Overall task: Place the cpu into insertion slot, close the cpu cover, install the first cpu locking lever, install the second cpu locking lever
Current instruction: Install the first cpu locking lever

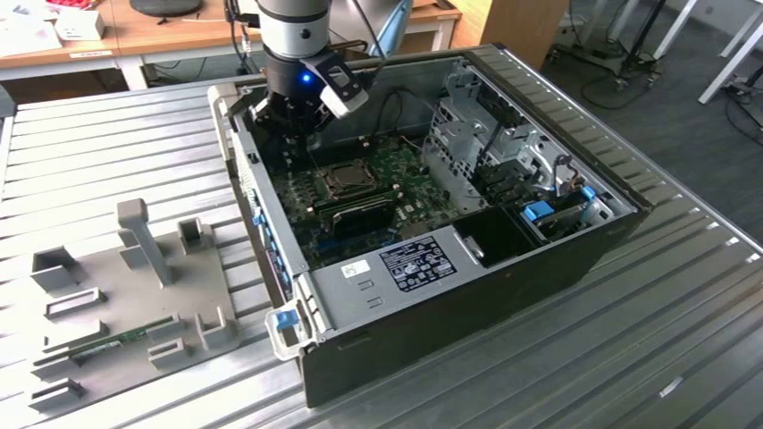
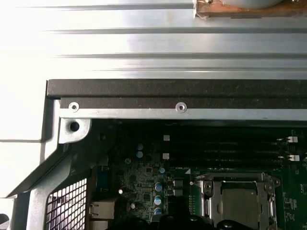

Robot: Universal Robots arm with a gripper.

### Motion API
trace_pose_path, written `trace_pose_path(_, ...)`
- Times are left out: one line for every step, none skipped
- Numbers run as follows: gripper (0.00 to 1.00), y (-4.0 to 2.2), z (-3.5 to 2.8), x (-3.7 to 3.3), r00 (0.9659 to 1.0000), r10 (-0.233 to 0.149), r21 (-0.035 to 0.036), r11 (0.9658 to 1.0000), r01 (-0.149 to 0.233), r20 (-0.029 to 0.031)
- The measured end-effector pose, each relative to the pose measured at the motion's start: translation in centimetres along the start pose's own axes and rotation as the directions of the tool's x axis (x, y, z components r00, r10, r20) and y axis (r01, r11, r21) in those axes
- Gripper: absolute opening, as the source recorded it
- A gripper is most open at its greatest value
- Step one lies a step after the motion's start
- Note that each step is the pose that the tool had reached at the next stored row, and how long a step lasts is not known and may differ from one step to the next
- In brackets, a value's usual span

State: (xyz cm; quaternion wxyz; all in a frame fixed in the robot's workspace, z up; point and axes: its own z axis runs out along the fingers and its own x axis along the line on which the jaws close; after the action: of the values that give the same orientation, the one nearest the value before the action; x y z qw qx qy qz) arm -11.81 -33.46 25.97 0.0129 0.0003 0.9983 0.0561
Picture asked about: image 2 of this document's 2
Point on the metal rear port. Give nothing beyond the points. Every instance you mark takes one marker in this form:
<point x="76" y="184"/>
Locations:
<point x="102" y="209"/>

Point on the black open PC case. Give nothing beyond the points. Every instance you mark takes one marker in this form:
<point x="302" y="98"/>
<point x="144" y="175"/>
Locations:
<point x="153" y="88"/>

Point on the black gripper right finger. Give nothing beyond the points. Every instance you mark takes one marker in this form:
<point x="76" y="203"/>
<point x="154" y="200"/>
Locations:
<point x="194" y="224"/>

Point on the green motherboard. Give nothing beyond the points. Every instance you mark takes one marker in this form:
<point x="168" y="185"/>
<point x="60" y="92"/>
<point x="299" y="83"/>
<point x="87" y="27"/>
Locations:
<point x="144" y="189"/>

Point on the brown square base plate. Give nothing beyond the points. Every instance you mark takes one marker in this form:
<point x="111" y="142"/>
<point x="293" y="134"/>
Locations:
<point x="216" y="12"/>

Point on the CPU socket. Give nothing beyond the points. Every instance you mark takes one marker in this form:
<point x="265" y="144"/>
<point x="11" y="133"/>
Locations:
<point x="201" y="185"/>

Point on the silver CPU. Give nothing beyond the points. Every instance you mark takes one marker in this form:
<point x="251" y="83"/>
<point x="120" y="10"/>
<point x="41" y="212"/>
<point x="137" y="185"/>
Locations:
<point x="239" y="206"/>

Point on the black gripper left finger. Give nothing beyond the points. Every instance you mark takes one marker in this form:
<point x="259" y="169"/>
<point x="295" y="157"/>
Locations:
<point x="168" y="222"/>

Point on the RAM slot black clips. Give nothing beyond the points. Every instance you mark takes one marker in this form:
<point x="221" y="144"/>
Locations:
<point x="227" y="147"/>
<point x="227" y="165"/>

